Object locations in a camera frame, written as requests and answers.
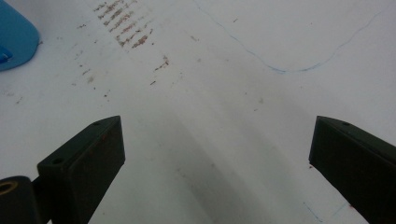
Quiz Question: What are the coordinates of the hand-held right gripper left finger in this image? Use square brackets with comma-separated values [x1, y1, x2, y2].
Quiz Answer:
[36, 115, 126, 224]

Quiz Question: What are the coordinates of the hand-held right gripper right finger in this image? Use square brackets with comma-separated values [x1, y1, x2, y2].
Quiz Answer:
[308, 115, 396, 224]

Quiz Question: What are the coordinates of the blue bottle with white cap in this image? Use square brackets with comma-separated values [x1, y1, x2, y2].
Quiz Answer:
[0, 0, 41, 73]

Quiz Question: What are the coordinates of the white table mat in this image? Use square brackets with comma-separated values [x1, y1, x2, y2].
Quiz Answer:
[0, 0, 396, 224]

